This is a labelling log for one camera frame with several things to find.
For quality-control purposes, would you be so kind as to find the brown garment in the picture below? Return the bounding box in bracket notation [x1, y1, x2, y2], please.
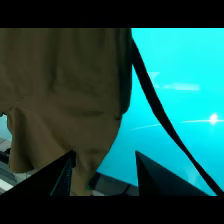
[0, 27, 134, 197]

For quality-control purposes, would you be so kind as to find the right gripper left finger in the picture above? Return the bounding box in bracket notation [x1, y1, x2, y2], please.
[0, 150, 77, 197]

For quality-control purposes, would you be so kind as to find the black cable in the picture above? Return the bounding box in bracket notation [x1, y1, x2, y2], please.
[130, 39, 224, 197]

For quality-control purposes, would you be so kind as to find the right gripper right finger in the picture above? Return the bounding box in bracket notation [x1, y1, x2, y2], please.
[134, 150, 209, 197]

